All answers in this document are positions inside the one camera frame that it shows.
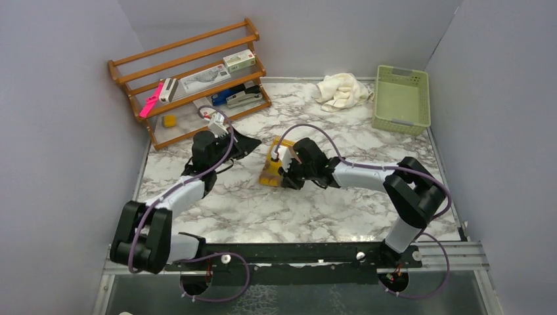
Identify purple cable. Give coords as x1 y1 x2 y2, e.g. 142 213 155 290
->
273 123 453 301
127 105 238 275

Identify yellow sponge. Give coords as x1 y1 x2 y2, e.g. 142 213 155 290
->
161 115 177 128

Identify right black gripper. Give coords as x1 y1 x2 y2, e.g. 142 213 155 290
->
277 156 315 191

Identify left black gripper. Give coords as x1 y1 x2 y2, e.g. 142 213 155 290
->
210 127 261 170

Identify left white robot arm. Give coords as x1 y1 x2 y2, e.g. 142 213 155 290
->
109 129 261 274

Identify white green box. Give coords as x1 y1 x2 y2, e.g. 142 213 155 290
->
223 49 256 73

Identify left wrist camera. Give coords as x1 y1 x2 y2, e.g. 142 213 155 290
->
208 113 229 138

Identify cream white towel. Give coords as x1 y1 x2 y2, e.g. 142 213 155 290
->
316 73 374 112

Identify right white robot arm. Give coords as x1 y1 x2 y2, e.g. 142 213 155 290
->
271 138 449 267

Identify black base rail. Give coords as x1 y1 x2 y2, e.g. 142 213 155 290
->
164 241 422 286

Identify orange wooden rack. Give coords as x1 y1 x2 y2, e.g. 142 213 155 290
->
108 18 271 150

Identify white silver device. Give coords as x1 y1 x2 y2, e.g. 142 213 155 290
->
159 78 179 104

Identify blue stapler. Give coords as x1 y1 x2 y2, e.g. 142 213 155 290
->
210 85 245 106

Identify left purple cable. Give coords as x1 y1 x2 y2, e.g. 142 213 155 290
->
127 105 238 275

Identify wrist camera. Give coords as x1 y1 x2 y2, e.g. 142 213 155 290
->
271 145 292 170
208 113 229 138

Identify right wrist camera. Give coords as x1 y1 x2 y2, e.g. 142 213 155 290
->
271 145 292 170

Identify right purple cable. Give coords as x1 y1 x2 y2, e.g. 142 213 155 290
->
273 123 453 301

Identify long white flat box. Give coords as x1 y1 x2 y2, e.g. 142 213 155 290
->
179 64 231 95

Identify small white red box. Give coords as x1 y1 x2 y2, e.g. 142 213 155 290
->
192 97 214 116

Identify green plastic basket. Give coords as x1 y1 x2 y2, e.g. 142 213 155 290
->
372 65 431 136

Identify pink plastic tool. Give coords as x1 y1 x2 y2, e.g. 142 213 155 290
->
139 80 164 119

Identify grey white stapler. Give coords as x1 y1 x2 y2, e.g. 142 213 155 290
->
226 85 262 108

